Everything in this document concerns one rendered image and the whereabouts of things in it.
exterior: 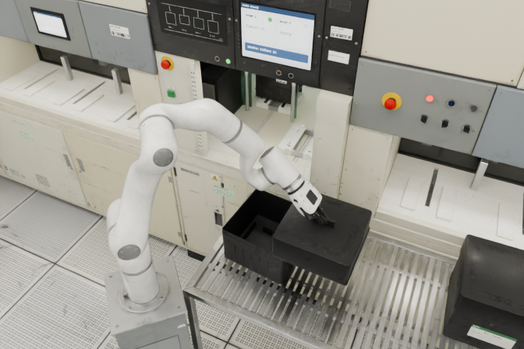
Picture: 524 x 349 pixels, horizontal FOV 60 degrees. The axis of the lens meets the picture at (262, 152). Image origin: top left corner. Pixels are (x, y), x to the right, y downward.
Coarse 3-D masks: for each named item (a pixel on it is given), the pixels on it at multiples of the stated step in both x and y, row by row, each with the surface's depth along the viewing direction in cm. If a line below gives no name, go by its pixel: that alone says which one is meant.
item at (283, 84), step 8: (256, 80) 246; (264, 80) 244; (272, 80) 242; (280, 80) 240; (256, 88) 249; (264, 88) 247; (272, 88) 245; (280, 88) 243; (288, 88) 240; (264, 96) 250; (272, 96) 248; (280, 96) 246; (288, 96) 243
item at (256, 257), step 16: (256, 192) 197; (240, 208) 188; (256, 208) 203; (272, 208) 198; (288, 208) 193; (240, 224) 193; (256, 224) 202; (272, 224) 202; (224, 240) 181; (240, 240) 175; (256, 240) 195; (240, 256) 182; (256, 256) 176; (256, 272) 183; (272, 272) 176; (288, 272) 181
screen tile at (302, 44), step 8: (280, 24) 161; (288, 24) 160; (296, 24) 159; (296, 32) 160; (304, 32) 159; (280, 40) 165; (288, 40) 164; (296, 40) 162; (304, 40) 161; (296, 48) 164; (304, 48) 163
